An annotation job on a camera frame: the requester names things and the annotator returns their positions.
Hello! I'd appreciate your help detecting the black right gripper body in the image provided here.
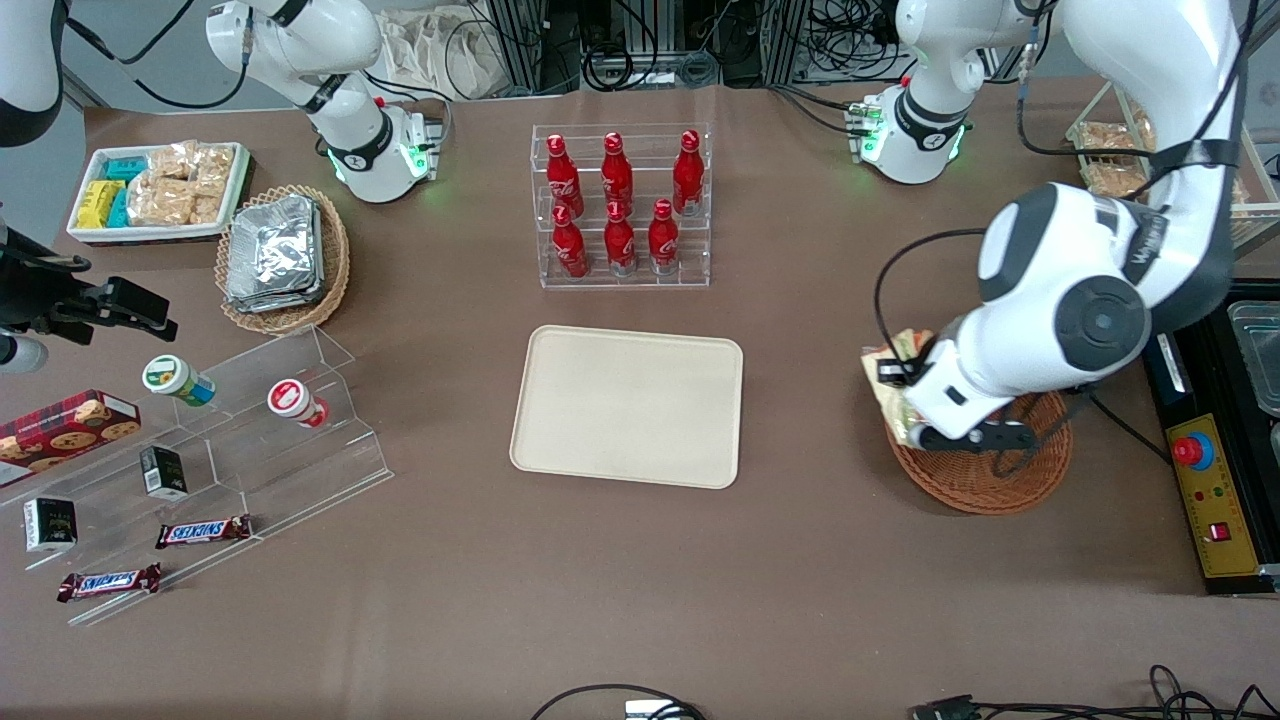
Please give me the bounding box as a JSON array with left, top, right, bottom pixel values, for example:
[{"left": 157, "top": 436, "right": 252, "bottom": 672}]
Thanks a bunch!
[{"left": 0, "top": 228, "right": 91, "bottom": 336}]

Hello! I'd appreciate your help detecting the sandwich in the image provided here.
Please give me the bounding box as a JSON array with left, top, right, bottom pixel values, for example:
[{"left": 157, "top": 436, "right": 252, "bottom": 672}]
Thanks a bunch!
[{"left": 862, "top": 328, "right": 938, "bottom": 448}]

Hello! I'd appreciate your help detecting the brown wicker basket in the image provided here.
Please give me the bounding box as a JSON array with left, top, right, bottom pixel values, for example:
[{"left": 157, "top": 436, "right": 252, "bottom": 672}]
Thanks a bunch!
[{"left": 886, "top": 392, "right": 1074, "bottom": 517}]

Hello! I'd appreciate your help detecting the light wicker basket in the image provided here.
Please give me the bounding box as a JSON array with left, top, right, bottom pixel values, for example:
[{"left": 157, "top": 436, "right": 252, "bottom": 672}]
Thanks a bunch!
[{"left": 215, "top": 184, "right": 351, "bottom": 336}]

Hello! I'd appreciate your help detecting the cream plastic tray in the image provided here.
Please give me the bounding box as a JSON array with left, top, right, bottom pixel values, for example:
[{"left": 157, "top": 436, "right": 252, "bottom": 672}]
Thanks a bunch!
[{"left": 509, "top": 325, "right": 745, "bottom": 491}]

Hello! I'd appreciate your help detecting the green lid cup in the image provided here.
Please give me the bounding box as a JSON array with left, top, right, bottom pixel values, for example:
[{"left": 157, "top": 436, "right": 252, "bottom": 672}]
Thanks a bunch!
[{"left": 141, "top": 354, "right": 217, "bottom": 408}]

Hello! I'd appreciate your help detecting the white rectangular snack dish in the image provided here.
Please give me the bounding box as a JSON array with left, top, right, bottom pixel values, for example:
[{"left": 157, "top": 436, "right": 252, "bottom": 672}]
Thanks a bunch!
[{"left": 66, "top": 141, "right": 253, "bottom": 247}]

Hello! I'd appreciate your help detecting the red tartan cookie box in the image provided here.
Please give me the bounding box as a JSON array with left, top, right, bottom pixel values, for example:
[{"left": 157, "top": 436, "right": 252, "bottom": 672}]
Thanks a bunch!
[{"left": 0, "top": 389, "right": 142, "bottom": 489}]

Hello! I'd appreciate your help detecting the yellow snack pack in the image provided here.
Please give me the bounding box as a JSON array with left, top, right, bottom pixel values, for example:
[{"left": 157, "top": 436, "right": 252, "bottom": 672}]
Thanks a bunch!
[{"left": 77, "top": 180, "right": 121, "bottom": 230}]

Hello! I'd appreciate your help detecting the foil wrapped pack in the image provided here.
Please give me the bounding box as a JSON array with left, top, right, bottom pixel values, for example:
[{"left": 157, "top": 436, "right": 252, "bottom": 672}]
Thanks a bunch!
[
  {"left": 226, "top": 205, "right": 327, "bottom": 314},
  {"left": 226, "top": 195, "right": 323, "bottom": 301}
]

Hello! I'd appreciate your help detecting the small black carton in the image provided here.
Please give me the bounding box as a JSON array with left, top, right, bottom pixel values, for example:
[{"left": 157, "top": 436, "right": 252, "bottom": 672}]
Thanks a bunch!
[
  {"left": 139, "top": 445, "right": 189, "bottom": 502},
  {"left": 23, "top": 496, "right": 79, "bottom": 554}
]

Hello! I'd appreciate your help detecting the red lid cup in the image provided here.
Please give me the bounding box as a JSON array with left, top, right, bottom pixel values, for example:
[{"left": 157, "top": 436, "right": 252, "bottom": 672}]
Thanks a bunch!
[{"left": 266, "top": 378, "right": 330, "bottom": 429}]

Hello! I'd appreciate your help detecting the clear acrylic stepped shelf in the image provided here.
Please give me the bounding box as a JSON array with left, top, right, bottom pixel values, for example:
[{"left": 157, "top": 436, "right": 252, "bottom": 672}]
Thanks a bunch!
[{"left": 0, "top": 325, "right": 394, "bottom": 629}]

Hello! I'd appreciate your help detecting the clear acrylic bottle rack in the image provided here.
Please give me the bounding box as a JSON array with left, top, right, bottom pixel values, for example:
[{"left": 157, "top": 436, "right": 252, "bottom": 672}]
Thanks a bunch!
[{"left": 531, "top": 123, "right": 713, "bottom": 291}]

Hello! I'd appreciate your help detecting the Snickers chocolate bar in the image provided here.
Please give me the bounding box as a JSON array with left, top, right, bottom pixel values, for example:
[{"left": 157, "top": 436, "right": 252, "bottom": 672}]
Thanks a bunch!
[
  {"left": 56, "top": 563, "right": 163, "bottom": 603},
  {"left": 155, "top": 514, "right": 254, "bottom": 550}
]

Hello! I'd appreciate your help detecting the red cola bottle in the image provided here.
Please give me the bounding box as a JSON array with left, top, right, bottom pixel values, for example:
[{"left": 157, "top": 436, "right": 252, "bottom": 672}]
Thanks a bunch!
[
  {"left": 552, "top": 204, "right": 591, "bottom": 279},
  {"left": 548, "top": 133, "right": 584, "bottom": 216},
  {"left": 601, "top": 131, "right": 634, "bottom": 213},
  {"left": 672, "top": 130, "right": 705, "bottom": 216},
  {"left": 648, "top": 198, "right": 681, "bottom": 276},
  {"left": 604, "top": 200, "right": 638, "bottom": 278}
]

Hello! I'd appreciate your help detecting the yellow black control box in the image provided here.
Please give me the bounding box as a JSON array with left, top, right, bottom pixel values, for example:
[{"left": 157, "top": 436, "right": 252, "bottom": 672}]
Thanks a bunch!
[{"left": 1140, "top": 282, "right": 1280, "bottom": 598}]

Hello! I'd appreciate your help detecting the clear plastic container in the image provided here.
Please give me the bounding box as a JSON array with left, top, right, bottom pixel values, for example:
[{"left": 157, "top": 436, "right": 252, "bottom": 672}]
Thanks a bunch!
[{"left": 1227, "top": 300, "right": 1280, "bottom": 418}]

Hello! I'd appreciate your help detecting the clear snack display rack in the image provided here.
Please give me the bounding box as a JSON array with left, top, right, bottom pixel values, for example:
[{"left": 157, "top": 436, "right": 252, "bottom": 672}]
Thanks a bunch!
[{"left": 1065, "top": 78, "right": 1280, "bottom": 251}]

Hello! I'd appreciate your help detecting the cream cloth bag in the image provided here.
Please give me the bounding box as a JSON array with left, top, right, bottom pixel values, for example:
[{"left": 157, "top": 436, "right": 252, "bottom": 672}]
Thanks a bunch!
[{"left": 378, "top": 8, "right": 501, "bottom": 101}]

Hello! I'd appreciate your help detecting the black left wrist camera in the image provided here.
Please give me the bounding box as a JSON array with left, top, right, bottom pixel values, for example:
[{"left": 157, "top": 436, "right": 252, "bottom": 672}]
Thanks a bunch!
[{"left": 913, "top": 420, "right": 1037, "bottom": 454}]

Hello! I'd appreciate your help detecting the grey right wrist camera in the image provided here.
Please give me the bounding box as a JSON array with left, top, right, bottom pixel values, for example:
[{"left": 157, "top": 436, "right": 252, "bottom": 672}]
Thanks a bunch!
[{"left": 0, "top": 334, "right": 50, "bottom": 374}]

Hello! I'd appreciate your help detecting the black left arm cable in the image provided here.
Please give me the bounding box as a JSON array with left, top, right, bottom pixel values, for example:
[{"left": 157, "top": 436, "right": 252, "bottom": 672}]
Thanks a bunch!
[{"left": 875, "top": 228, "right": 991, "bottom": 363}]

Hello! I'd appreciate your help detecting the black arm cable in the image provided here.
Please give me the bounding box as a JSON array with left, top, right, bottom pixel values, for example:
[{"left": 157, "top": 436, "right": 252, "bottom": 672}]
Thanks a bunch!
[
  {"left": 875, "top": 228, "right": 991, "bottom": 363},
  {"left": 62, "top": 0, "right": 251, "bottom": 111}
]

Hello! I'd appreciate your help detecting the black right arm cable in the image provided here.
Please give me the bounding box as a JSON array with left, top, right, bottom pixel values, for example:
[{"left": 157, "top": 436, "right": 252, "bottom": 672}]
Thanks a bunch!
[{"left": 62, "top": 0, "right": 251, "bottom": 111}]

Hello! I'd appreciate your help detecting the black cable bundle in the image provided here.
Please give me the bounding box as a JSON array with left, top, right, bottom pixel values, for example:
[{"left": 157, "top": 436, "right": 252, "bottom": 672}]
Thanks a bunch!
[{"left": 810, "top": 0, "right": 906, "bottom": 83}]

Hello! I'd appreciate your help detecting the silver aluminium frame post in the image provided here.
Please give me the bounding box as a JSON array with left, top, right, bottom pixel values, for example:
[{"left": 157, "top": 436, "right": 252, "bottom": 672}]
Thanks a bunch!
[
  {"left": 487, "top": 0, "right": 546, "bottom": 96},
  {"left": 765, "top": 0, "right": 813, "bottom": 86}
]

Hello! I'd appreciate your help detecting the black thin cable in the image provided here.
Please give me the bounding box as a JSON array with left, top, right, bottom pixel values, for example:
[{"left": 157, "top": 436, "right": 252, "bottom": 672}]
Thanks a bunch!
[{"left": 975, "top": 663, "right": 1280, "bottom": 720}]

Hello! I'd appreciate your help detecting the black coiled cable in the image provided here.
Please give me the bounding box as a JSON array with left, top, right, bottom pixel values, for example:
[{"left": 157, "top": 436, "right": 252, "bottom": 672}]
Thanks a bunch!
[{"left": 583, "top": 45, "right": 663, "bottom": 93}]

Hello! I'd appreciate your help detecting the black looped cable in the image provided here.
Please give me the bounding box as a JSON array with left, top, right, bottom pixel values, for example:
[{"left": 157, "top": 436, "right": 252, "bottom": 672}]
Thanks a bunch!
[{"left": 528, "top": 684, "right": 706, "bottom": 720}]

